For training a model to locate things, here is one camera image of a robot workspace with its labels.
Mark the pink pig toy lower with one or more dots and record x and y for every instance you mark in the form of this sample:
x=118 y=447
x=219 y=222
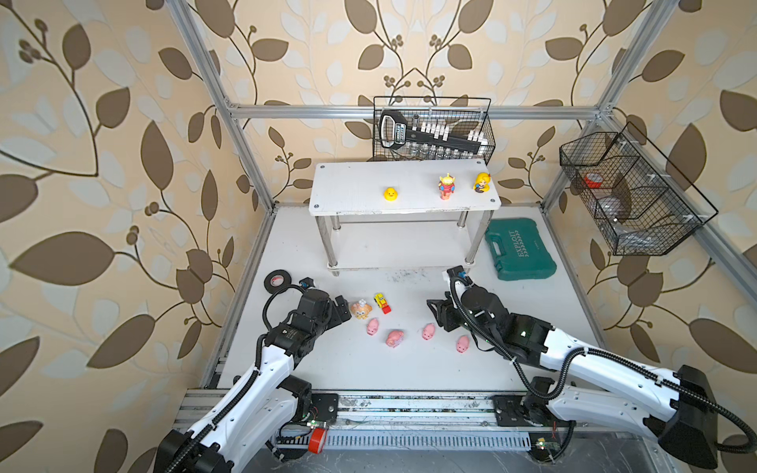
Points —
x=463 y=344

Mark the black wire basket back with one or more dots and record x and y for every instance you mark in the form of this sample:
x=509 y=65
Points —
x=458 y=112

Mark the alien figure toy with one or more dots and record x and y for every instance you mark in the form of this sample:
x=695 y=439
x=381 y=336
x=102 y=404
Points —
x=446 y=186

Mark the black wire basket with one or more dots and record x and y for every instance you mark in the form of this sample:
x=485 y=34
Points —
x=458 y=112
x=648 y=204

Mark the red tape roll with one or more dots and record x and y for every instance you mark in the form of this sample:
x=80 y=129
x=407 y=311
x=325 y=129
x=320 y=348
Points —
x=593 y=180

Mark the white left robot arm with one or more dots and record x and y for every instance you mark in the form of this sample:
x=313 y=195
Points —
x=266 y=397

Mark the yellow rubber duck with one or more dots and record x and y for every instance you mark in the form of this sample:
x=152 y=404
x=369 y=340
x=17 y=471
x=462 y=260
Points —
x=390 y=194

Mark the black tape roll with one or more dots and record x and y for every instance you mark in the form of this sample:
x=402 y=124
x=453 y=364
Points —
x=277 y=281

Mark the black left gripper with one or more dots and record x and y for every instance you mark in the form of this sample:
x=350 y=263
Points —
x=343 y=307

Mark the pink pig toy middle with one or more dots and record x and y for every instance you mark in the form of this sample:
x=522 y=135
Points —
x=428 y=331

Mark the black wire basket right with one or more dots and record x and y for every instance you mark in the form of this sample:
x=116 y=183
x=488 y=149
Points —
x=648 y=204

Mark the green plastic tool case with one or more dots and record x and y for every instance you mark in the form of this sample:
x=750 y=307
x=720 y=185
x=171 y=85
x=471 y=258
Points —
x=518 y=251

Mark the yellow red toy car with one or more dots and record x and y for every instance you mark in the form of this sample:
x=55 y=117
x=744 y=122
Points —
x=382 y=303

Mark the orange cat toy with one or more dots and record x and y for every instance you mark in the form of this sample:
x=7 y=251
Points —
x=361 y=309

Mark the aluminium frame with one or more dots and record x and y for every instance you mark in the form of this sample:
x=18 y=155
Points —
x=425 y=160

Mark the white two-tier shelf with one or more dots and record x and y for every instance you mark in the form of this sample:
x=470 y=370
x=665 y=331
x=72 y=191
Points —
x=360 y=230

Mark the large pink pig toy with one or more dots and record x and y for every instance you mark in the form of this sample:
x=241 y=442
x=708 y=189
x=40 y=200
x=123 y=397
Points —
x=395 y=338

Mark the black socket set holder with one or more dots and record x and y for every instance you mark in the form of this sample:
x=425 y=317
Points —
x=395 y=131

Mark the red emergency button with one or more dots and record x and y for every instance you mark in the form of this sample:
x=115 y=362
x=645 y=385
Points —
x=317 y=440

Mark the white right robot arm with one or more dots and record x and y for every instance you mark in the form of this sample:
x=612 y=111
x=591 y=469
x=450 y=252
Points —
x=579 y=382

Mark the yellow bear toy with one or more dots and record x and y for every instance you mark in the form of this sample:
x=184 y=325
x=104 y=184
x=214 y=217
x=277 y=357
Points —
x=482 y=183

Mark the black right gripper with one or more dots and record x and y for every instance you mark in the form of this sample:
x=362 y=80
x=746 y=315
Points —
x=445 y=310

